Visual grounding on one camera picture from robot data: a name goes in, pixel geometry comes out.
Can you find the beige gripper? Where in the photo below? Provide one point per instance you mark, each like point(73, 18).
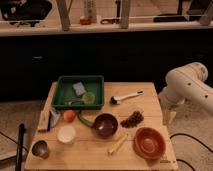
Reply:
point(168, 111)

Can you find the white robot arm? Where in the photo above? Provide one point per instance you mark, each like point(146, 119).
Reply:
point(185, 83)

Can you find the orange bowl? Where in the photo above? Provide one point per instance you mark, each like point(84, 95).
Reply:
point(149, 143)

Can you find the purple bowl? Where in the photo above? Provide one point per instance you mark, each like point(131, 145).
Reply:
point(105, 125)

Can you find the bunch of dark grapes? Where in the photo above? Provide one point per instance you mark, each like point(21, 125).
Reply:
point(133, 120)

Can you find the green spoon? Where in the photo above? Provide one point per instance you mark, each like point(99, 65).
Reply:
point(87, 98)

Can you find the grey sponge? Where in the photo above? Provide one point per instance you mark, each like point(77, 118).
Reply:
point(79, 88)

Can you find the orange peach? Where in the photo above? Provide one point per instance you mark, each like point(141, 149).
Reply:
point(69, 115)

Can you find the green plastic tray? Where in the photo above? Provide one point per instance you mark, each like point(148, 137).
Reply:
point(64, 91)

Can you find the white cup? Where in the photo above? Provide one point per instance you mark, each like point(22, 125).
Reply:
point(66, 134)

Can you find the silver foil packet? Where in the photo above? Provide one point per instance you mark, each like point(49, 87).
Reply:
point(53, 118)

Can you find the red object on shelf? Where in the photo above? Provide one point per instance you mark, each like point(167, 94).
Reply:
point(84, 21)

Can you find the metal cup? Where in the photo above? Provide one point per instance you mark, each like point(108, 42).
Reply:
point(41, 149)

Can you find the black pole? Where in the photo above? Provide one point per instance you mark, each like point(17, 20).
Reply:
point(20, 147)

